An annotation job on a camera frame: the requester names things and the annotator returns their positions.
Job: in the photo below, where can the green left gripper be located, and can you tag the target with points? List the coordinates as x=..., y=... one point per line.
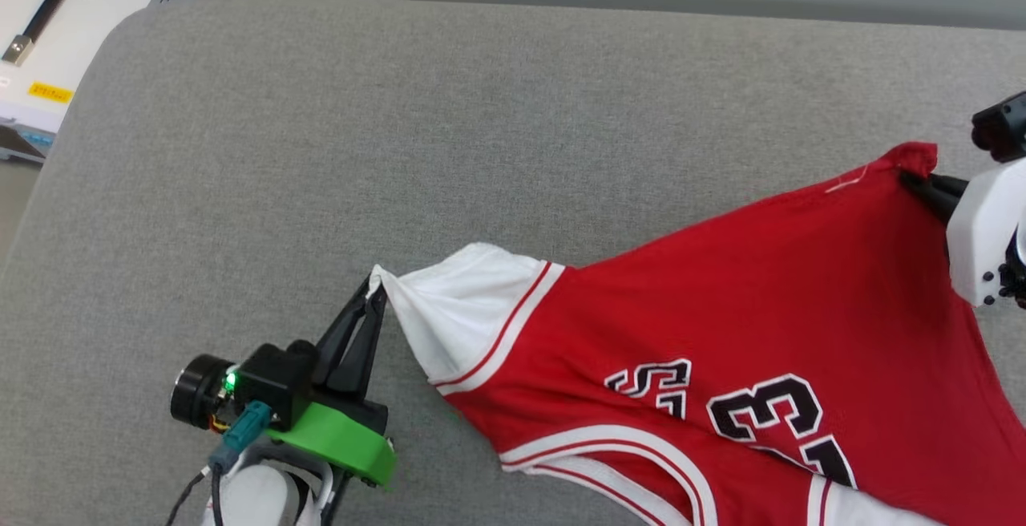
x=345, y=446

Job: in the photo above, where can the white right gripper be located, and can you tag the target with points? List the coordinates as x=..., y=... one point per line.
x=982, y=237

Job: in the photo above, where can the red and white basketball jersey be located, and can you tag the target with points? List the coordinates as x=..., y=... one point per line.
x=721, y=309

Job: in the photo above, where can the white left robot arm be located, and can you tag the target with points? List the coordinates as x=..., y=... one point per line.
x=256, y=494

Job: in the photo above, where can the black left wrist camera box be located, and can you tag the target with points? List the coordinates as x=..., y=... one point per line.
x=276, y=382

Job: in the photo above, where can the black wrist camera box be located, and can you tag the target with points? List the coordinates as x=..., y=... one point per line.
x=276, y=382
x=1002, y=129

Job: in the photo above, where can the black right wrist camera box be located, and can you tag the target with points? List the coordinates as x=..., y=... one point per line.
x=1002, y=129

